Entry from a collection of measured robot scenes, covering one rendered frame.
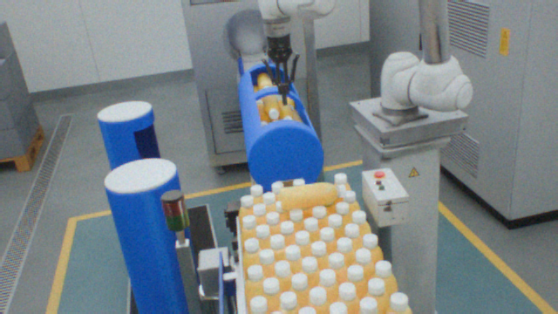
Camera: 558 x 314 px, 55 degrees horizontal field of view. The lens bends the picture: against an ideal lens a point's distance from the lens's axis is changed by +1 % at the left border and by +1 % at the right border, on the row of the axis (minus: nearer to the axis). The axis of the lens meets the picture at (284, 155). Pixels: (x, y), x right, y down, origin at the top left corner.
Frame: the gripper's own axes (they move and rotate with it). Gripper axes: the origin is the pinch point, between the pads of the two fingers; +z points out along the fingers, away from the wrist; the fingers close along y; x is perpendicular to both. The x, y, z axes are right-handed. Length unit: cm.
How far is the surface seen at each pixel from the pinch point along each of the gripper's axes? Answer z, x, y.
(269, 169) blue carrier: 30.0, 4.6, -7.6
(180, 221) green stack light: 18, -43, -36
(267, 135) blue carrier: 16.2, 4.6, -7.1
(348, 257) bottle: 30, -54, 8
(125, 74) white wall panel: 117, 494, -153
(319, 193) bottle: 21.5, -32.5, 4.9
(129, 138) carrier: 44, 90, -74
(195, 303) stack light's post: 47, -42, -36
